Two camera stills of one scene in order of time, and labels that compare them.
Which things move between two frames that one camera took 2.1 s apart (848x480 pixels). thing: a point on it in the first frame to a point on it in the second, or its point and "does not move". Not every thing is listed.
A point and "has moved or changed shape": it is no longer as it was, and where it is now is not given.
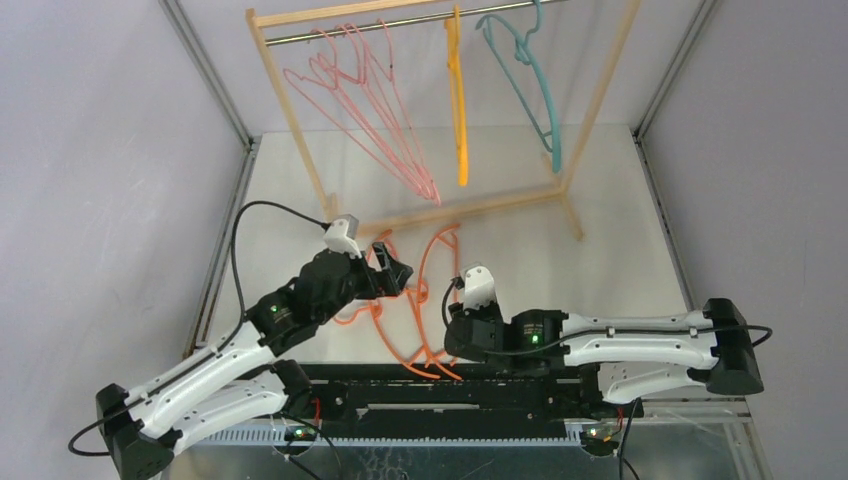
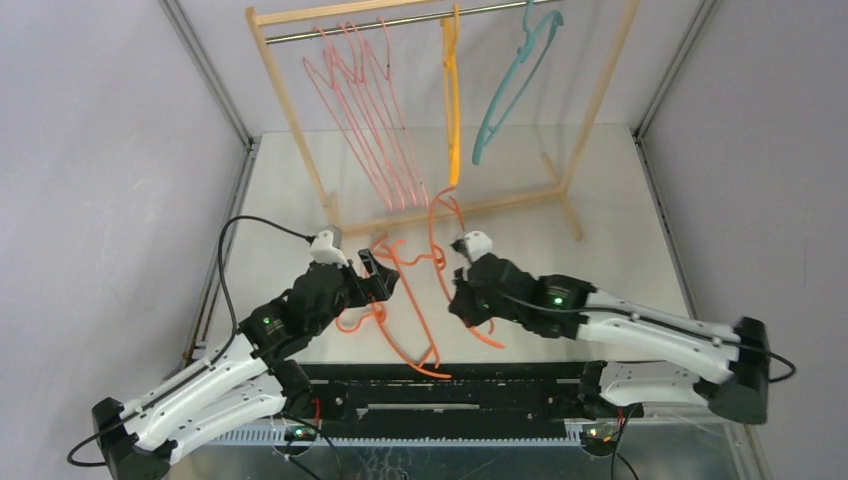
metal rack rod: x=405 y=23 does not move
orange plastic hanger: x=421 y=307 has moved or changed shape
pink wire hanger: x=370 y=133 has moved or changed shape
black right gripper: x=456 y=339 to x=468 y=285
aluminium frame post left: x=240 y=189 does not move
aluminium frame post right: x=639 y=129 does not move
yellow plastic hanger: x=456 y=68 has moved or changed shape
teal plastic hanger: x=524 y=57 to x=486 y=132
